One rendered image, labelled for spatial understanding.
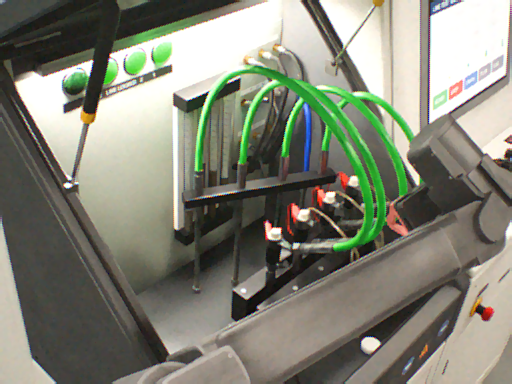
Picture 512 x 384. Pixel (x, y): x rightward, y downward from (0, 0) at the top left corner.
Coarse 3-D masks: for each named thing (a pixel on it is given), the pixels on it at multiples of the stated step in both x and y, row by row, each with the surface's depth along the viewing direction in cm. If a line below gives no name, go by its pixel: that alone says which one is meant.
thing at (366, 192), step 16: (224, 80) 107; (288, 80) 98; (208, 96) 112; (304, 96) 96; (208, 112) 114; (320, 112) 96; (336, 128) 95; (352, 160) 95; (368, 192) 96; (368, 208) 97; (368, 224) 98; (352, 240) 102
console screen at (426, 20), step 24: (432, 0) 134; (456, 0) 142; (480, 0) 150; (504, 0) 159; (432, 24) 137; (456, 24) 144; (480, 24) 153; (504, 24) 163; (432, 48) 139; (456, 48) 147; (480, 48) 156; (504, 48) 166; (432, 72) 142; (456, 72) 150; (480, 72) 159; (504, 72) 170; (432, 96) 144; (456, 96) 153; (480, 96) 163; (432, 120) 147
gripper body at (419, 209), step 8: (416, 192) 78; (424, 192) 79; (408, 200) 78; (416, 200) 78; (424, 200) 78; (400, 208) 78; (408, 208) 78; (416, 208) 78; (424, 208) 78; (432, 208) 77; (408, 216) 78; (416, 216) 78; (424, 216) 78; (432, 216) 78; (416, 224) 78; (424, 224) 78
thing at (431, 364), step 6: (444, 342) 142; (438, 348) 141; (438, 354) 142; (432, 360) 140; (438, 360) 146; (426, 366) 139; (432, 366) 144; (420, 372) 137; (426, 372) 142; (432, 372) 147; (414, 378) 135; (420, 378) 140; (426, 378) 145; (432, 378) 150
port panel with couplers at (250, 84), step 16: (256, 32) 130; (272, 32) 134; (240, 48) 129; (256, 48) 133; (272, 48) 137; (240, 64) 131; (272, 64) 139; (240, 80) 134; (256, 80) 138; (272, 80) 142; (240, 96) 136; (240, 112) 139; (256, 112) 143; (272, 112) 148; (240, 128) 141; (256, 128) 146; (240, 144) 143; (256, 144) 149
